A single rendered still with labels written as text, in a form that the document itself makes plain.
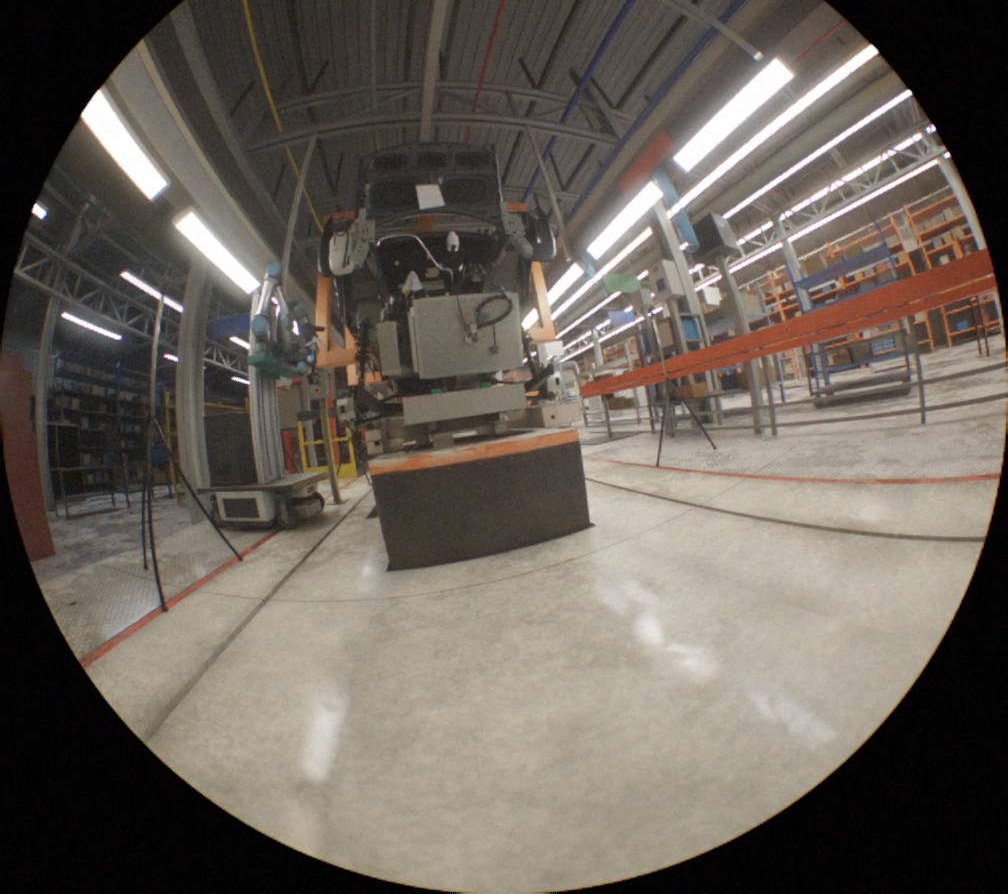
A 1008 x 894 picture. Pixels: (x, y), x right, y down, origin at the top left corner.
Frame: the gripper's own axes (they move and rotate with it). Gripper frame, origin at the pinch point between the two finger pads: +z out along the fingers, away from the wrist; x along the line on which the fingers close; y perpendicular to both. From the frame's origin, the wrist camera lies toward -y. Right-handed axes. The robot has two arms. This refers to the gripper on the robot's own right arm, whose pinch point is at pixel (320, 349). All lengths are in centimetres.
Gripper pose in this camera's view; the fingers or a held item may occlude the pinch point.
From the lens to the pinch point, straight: 222.9
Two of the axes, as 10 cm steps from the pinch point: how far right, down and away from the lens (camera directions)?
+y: -6.0, 4.5, -6.7
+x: 6.5, -2.3, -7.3
